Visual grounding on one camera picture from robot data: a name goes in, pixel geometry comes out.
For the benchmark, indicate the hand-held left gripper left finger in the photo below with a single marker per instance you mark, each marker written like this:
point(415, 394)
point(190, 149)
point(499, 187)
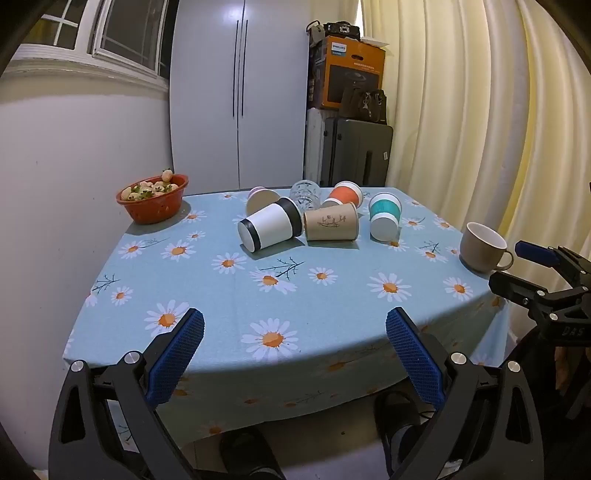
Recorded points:
point(178, 357)

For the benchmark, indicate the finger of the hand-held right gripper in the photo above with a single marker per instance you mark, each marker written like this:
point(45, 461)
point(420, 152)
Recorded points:
point(533, 251)
point(512, 282)

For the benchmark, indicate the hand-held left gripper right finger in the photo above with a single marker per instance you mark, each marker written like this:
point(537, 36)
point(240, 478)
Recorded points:
point(414, 360)

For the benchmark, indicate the teal paper cup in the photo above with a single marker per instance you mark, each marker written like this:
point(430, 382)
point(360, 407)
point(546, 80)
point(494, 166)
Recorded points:
point(385, 214)

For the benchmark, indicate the brown kraft paper cup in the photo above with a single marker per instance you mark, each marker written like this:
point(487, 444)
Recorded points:
point(332, 222)

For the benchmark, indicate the white cup with black bands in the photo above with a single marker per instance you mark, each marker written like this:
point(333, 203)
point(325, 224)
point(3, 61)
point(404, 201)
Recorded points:
point(272, 224)

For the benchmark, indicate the pink paper cup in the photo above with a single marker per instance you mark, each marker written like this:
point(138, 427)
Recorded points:
point(258, 197)

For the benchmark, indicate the orange paper cup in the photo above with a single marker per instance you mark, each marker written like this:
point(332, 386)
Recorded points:
point(345, 192)

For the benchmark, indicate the beige ceramic mug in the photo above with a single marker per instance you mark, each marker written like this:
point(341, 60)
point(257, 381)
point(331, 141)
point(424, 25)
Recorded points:
point(480, 251)

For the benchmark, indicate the blue daisy tablecloth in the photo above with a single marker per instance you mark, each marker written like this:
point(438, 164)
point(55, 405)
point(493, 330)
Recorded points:
point(221, 295)

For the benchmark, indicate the red plastic bowl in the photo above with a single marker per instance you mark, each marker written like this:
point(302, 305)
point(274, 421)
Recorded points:
point(154, 208)

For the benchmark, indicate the cream curtain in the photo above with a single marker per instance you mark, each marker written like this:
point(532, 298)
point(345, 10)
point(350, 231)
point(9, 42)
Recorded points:
point(461, 115)

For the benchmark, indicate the clear drinking glass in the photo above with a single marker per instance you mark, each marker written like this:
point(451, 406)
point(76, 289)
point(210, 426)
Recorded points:
point(305, 193)

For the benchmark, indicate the grey suitcase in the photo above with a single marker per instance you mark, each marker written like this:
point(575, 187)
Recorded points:
point(353, 152)

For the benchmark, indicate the dark handbag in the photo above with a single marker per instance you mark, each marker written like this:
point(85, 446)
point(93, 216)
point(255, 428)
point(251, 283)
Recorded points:
point(364, 105)

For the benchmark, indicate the orange cardboard box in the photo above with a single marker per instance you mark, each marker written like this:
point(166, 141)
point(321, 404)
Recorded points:
point(355, 69)

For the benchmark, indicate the white wardrobe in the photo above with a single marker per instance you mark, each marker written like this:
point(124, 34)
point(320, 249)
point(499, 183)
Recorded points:
point(207, 92)

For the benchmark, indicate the white framed window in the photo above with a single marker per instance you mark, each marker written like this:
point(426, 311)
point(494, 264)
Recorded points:
point(129, 32)

